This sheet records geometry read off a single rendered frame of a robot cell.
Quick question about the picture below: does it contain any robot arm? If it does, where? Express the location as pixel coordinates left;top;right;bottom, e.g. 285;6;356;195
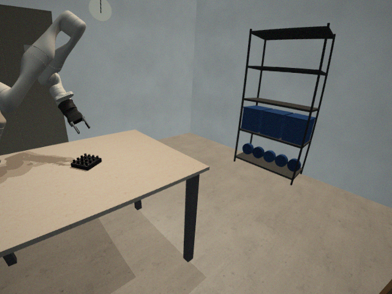
0;10;86;138

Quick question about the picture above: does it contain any black knob box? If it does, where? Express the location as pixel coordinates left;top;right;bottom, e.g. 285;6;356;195
71;154;102;171

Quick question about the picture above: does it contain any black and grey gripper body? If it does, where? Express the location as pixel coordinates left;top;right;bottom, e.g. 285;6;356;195
54;91;83;125

